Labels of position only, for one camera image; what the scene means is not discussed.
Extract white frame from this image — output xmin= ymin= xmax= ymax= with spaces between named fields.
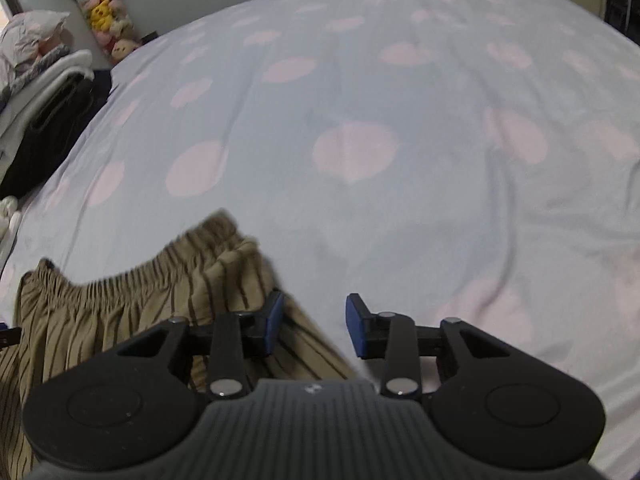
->
xmin=0 ymin=50 xmax=96 ymax=133

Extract blue bed sheet pink dots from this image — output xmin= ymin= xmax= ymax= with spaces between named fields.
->
xmin=0 ymin=0 xmax=640 ymax=480

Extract tan striped pants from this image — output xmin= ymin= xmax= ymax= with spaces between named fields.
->
xmin=0 ymin=208 xmax=359 ymax=480

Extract dark furniture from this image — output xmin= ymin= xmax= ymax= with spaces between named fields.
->
xmin=604 ymin=0 xmax=640 ymax=47

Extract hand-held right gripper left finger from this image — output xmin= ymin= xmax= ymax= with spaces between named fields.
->
xmin=117 ymin=290 xmax=286 ymax=401

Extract clear tube of plush toys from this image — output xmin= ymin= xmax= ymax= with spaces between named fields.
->
xmin=55 ymin=0 xmax=144 ymax=65

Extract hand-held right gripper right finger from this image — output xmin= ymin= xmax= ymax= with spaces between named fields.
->
xmin=346 ymin=293 xmax=512 ymax=402

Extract black bag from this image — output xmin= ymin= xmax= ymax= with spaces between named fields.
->
xmin=0 ymin=72 xmax=112 ymax=202

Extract grey white cloth pile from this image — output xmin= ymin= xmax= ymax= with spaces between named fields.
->
xmin=0 ymin=10 xmax=73 ymax=102

